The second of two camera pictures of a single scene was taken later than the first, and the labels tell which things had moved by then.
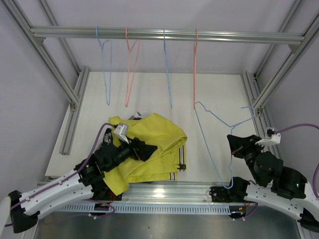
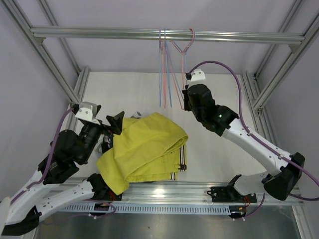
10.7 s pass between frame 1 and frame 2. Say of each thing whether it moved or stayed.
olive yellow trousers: stayed
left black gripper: moved
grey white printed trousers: stayed
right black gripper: moved
